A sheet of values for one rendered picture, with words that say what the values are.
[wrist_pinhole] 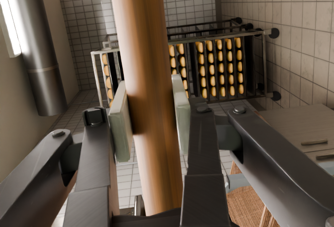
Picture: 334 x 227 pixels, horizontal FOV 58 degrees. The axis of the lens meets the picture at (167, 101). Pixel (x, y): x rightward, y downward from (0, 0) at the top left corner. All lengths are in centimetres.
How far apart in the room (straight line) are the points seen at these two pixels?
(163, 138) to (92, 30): 512
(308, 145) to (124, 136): 158
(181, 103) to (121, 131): 4
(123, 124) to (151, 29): 6
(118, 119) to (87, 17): 515
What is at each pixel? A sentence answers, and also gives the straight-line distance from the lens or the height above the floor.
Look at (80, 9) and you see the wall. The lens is 532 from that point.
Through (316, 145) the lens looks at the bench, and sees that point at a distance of 173.
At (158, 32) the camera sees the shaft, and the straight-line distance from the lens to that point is 18.
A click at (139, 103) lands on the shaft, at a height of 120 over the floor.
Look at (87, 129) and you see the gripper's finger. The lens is 16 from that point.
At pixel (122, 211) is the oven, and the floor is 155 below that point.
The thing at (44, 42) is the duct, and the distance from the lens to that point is 334.
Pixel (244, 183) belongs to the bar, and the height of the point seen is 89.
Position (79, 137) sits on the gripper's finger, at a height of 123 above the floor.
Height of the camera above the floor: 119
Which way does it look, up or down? 1 degrees down
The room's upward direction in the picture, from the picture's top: 97 degrees counter-clockwise
